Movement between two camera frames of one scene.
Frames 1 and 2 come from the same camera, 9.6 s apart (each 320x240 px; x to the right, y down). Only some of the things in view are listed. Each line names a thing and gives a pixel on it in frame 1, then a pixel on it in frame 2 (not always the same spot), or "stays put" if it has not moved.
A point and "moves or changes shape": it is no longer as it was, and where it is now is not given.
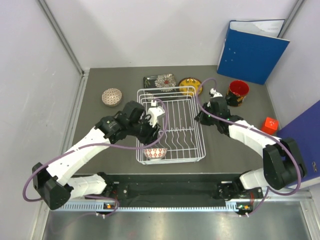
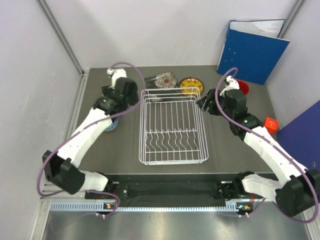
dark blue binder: [304, 130] stays put
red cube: [271, 126] stays put
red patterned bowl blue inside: [155, 153] moves or changes shape
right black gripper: [201, 118] -> [204, 103]
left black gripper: [152, 134] -> [107, 91]
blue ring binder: [252, 48] stays put
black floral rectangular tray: [160, 87] stays put
